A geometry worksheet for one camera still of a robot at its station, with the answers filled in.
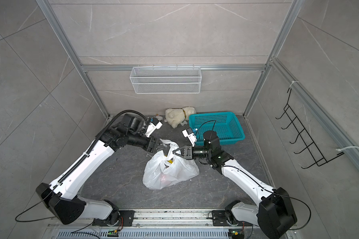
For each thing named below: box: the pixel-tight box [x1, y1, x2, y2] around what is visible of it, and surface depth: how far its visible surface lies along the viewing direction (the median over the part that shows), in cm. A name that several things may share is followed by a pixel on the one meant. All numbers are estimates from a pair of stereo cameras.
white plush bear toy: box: [165, 106, 197, 129], surface depth 112 cm
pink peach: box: [160, 174, 168, 184], surface depth 81 cm
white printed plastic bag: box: [142, 138, 200, 191], surface depth 73 cm
